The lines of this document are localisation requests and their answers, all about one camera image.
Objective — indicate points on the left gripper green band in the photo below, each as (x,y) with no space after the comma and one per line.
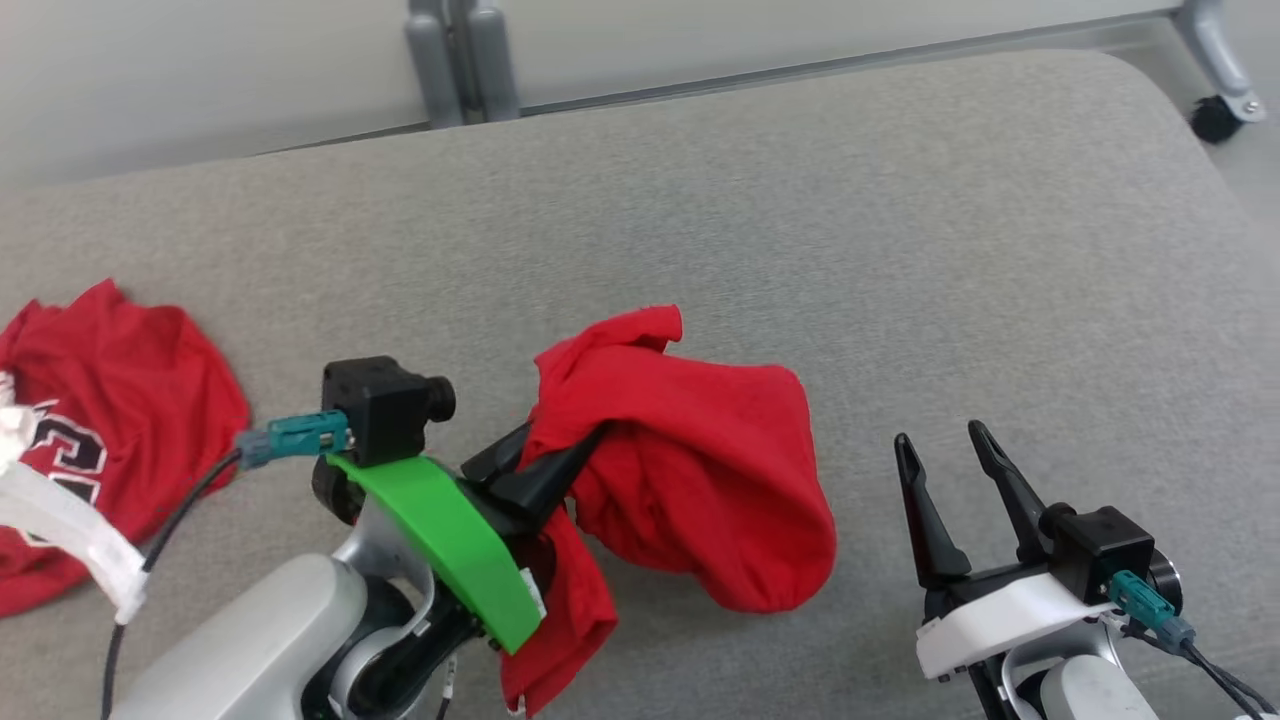
(450,540)

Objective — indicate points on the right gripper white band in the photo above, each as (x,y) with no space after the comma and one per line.
(1000,620)

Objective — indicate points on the red shirt with white stripes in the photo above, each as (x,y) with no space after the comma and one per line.
(700,450)

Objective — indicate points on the red Bulls 23 garment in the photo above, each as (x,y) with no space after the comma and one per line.
(130,380)

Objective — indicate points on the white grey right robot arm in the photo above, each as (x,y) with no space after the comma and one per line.
(1090,695)

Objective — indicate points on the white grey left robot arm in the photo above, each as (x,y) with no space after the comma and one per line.
(250,640)

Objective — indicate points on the black caster wheel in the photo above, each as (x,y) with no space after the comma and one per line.
(1215,120)

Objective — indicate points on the grey metal caster leg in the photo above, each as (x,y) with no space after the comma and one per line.
(1215,45)

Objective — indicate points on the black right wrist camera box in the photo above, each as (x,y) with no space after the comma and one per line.
(1100,550)

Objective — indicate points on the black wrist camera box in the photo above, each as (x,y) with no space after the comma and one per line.
(1100,550)
(385,405)

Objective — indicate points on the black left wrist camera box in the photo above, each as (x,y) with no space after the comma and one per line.
(385,405)

